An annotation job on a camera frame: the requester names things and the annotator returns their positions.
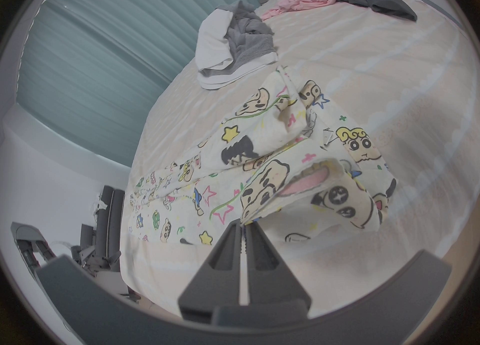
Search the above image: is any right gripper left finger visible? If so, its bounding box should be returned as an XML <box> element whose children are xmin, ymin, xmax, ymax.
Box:
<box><xmin>178</xmin><ymin>219</ymin><xmax>243</xmax><ymax>322</ymax></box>

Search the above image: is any white printed pyjama garment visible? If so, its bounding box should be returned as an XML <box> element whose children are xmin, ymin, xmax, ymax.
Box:
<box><xmin>129</xmin><ymin>65</ymin><xmax>398</xmax><ymax>247</ymax></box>

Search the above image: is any pile of clothes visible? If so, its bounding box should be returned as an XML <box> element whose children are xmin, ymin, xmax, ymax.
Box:
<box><xmin>196</xmin><ymin>0</ymin><xmax>279</xmax><ymax>91</ymax></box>

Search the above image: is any blue-green curtain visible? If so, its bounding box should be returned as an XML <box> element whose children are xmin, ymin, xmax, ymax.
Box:
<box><xmin>17</xmin><ymin>0</ymin><xmax>286</xmax><ymax>170</ymax></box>

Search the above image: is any bed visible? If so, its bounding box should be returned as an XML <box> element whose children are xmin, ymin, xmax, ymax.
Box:
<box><xmin>119</xmin><ymin>0</ymin><xmax>479</xmax><ymax>318</ymax></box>

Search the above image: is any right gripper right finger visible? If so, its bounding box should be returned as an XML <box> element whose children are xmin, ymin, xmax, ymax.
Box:
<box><xmin>245</xmin><ymin>221</ymin><xmax>313</xmax><ymax>313</ymax></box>

